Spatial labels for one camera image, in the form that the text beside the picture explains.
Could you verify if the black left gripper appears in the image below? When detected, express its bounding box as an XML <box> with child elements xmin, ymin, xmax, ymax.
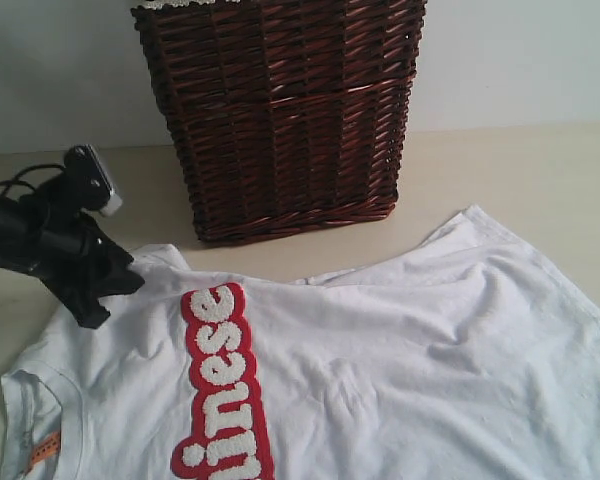
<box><xmin>27</xmin><ymin>214</ymin><xmax>145</xmax><ymax>329</ymax></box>

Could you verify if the white t-shirt red lettering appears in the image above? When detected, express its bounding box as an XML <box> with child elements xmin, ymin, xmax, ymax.
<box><xmin>0</xmin><ymin>206</ymin><xmax>600</xmax><ymax>479</ymax></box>

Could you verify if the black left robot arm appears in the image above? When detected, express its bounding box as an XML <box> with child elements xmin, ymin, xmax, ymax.
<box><xmin>0</xmin><ymin>194</ymin><xmax>144</xmax><ymax>329</ymax></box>

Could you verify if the dark red wicker basket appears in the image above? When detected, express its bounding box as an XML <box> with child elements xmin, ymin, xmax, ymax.
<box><xmin>131</xmin><ymin>0</ymin><xmax>426</xmax><ymax>244</ymax></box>

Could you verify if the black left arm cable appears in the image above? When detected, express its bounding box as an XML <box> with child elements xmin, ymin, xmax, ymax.
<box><xmin>0</xmin><ymin>162</ymin><xmax>69</xmax><ymax>199</ymax></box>

